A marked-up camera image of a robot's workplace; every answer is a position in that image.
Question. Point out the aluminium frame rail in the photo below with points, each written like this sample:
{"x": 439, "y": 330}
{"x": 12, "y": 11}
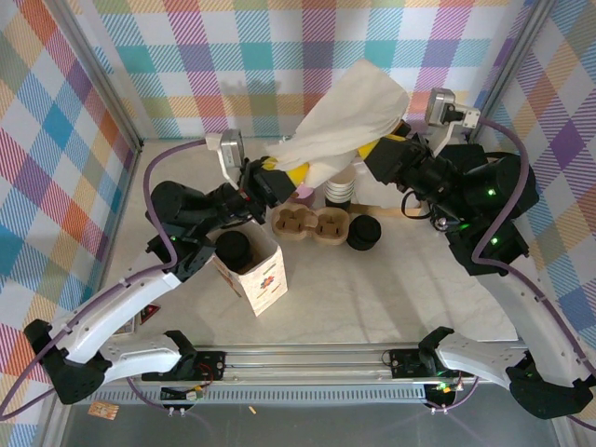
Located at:
{"x": 302, "y": 368}

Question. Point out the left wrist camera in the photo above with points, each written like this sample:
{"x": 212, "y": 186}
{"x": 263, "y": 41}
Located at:
{"x": 231, "y": 149}

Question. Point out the red triangle sticker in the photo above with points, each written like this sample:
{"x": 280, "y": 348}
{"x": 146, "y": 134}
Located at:
{"x": 149, "y": 313}

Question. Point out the pink straw holder cup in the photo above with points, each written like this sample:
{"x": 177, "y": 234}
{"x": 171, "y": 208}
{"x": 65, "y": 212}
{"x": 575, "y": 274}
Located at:
{"x": 307, "y": 193}

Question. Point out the aluminium frame post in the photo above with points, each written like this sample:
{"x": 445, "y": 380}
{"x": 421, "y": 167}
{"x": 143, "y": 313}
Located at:
{"x": 102, "y": 79}
{"x": 507, "y": 70}

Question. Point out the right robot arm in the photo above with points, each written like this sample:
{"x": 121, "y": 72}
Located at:
{"x": 535, "y": 326}

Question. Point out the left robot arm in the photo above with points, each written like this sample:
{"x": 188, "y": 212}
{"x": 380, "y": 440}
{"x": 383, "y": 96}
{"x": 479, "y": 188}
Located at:
{"x": 116, "y": 298}

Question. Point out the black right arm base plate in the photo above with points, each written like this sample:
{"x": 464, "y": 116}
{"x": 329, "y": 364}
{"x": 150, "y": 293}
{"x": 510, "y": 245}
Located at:
{"x": 405, "y": 363}

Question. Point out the yellow purple picture card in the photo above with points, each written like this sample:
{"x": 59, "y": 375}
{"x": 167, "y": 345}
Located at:
{"x": 128, "y": 329}

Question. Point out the grey metal base panel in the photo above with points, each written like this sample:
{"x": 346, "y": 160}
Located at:
{"x": 326, "y": 428}

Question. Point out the stack of black cup lids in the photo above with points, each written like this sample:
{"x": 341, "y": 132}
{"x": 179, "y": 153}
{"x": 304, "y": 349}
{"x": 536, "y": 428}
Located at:
{"x": 365, "y": 233}

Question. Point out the stack of brown cup carriers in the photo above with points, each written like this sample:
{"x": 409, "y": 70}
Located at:
{"x": 333, "y": 228}

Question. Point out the black plastic cup lid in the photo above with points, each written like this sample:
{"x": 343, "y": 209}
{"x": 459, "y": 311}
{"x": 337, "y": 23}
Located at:
{"x": 233, "y": 244}

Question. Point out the box of white napkins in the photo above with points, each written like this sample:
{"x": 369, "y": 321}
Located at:
{"x": 377, "y": 210}

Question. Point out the orange tag sticker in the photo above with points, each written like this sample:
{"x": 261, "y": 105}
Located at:
{"x": 103, "y": 410}

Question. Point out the stack of white napkins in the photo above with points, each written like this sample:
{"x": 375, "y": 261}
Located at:
{"x": 372, "y": 195}

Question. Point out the white smiley print paper bag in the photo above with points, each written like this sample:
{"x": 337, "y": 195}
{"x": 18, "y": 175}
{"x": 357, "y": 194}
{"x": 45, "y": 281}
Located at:
{"x": 265, "y": 288}

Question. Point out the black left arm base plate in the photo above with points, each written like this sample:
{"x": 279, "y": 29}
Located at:
{"x": 212, "y": 365}

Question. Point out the white paper napkin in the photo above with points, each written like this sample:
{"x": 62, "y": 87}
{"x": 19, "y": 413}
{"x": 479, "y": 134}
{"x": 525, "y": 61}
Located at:
{"x": 344, "y": 121}

